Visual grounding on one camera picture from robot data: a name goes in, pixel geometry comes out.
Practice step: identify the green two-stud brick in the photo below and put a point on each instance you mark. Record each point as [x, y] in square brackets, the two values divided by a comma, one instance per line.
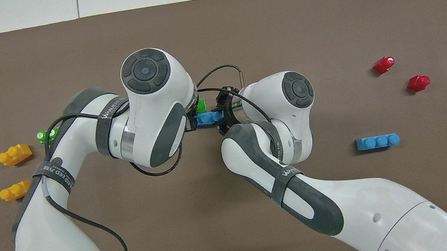
[201, 105]
[45, 135]

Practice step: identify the blue three-stud brick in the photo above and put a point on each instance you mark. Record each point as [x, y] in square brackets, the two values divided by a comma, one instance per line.
[378, 142]
[207, 119]

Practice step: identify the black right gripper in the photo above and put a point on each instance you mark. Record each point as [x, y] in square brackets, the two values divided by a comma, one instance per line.
[229, 111]

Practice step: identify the red one-stud brick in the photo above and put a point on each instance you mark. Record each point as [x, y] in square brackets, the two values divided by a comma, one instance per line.
[418, 83]
[383, 65]

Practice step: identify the yellow two-stud brick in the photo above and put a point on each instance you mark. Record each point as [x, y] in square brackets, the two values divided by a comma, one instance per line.
[15, 155]
[14, 191]

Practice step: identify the brown table mat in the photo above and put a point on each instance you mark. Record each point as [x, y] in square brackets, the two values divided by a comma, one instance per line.
[322, 15]

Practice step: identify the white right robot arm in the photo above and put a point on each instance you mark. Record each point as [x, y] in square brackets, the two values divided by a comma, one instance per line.
[375, 204]

